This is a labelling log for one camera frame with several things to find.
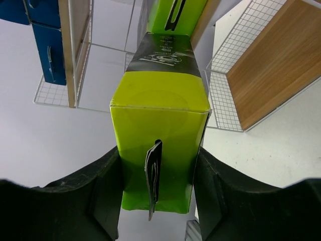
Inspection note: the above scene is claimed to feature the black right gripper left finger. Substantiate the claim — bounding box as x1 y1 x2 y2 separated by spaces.
1 148 124 240

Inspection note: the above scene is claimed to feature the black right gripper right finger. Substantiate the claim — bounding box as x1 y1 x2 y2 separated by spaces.
194 149 320 240

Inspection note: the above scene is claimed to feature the green black Gillette Labs box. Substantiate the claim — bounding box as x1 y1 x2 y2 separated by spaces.
137 0 207 45
110 32 211 214

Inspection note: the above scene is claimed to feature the blue Harry's razor box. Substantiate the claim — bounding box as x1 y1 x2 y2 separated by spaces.
32 23 67 86

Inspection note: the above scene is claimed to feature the blue white Harry's box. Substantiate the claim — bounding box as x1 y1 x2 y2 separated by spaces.
1 0 61 28

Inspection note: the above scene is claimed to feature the white wire wooden shelf rack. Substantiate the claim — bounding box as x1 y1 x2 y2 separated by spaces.
33 1 320 132

